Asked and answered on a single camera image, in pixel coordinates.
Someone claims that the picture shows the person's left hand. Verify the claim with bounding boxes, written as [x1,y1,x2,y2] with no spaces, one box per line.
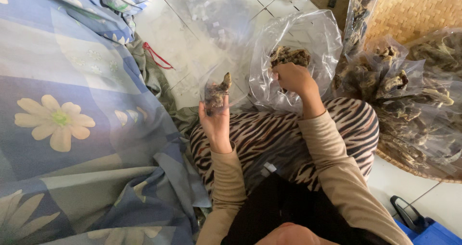
[198,94,232,154]

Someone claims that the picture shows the person's right hand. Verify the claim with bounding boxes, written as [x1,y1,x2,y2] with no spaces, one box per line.
[272,62,319,100]

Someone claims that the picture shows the small clear plastic bag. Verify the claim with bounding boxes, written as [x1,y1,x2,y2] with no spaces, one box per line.
[198,56,251,118]

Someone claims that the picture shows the clump of dried fungus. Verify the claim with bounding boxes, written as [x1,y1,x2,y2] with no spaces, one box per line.
[269,45,312,69]

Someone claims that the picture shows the dried fungus pieces in bag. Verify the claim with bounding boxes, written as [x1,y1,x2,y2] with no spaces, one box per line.
[204,72,232,117]

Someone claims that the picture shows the zebra striped trousers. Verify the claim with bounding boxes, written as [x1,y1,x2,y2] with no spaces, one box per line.
[189,97,380,199]

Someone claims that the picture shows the grey-green cloth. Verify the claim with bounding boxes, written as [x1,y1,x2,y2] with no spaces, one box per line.
[125,32,200,138]

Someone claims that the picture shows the small white sachets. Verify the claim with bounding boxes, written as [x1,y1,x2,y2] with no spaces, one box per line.
[259,162,277,178]

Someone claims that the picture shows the pile of empty clear bags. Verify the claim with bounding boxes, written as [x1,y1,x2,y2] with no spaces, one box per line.
[159,0,262,63]

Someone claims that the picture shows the large clear plastic bag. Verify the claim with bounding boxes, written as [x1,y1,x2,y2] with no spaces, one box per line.
[248,9,344,114]

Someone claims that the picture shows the black top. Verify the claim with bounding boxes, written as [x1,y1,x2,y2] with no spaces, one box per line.
[220,172,392,245]

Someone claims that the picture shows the blue floral bed sheet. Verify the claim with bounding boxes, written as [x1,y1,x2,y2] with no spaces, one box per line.
[0,0,213,245]

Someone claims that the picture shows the heap of packed fungus bags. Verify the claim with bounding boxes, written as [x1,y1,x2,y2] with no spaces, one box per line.
[331,0,462,178]

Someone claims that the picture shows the woven bamboo tray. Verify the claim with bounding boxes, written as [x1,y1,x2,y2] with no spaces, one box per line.
[363,0,462,184]

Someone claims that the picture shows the blue plastic stool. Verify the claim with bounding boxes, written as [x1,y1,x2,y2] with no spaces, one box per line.
[394,217,462,245]

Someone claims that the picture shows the red string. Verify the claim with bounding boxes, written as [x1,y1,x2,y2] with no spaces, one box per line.
[142,42,174,70]

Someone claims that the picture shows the black handle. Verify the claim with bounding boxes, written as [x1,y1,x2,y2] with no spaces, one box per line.
[390,195,428,235]

